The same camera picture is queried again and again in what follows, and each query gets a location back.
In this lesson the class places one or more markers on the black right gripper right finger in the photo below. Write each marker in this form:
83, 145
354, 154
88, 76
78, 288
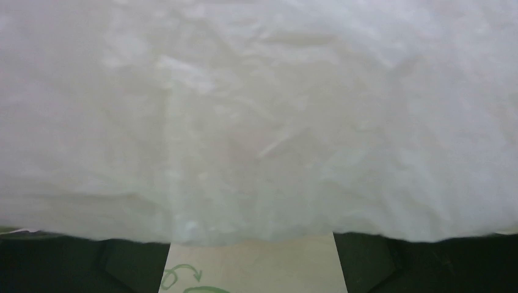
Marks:
472, 264

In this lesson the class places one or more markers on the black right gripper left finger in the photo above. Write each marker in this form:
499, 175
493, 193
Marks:
69, 264

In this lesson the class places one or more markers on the light green plastic bag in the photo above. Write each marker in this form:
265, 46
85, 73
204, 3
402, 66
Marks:
245, 134

